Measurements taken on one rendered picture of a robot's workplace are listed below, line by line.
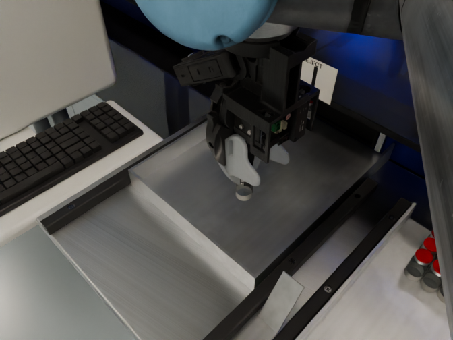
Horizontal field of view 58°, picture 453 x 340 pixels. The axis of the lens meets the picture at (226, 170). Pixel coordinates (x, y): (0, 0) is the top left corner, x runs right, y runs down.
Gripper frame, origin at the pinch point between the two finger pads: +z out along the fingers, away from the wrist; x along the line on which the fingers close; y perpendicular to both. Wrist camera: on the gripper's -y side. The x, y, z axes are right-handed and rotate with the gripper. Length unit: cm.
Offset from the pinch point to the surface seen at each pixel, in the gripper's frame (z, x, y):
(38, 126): 27, -8, -62
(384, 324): 11.6, 2.1, 22.6
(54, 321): 99, -31, -59
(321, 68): -3.9, 19.4, -3.3
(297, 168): 12.0, 14.4, -1.5
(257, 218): 11.6, 2.2, 1.2
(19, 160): 16.2, -17.7, -40.9
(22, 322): 98, -39, -66
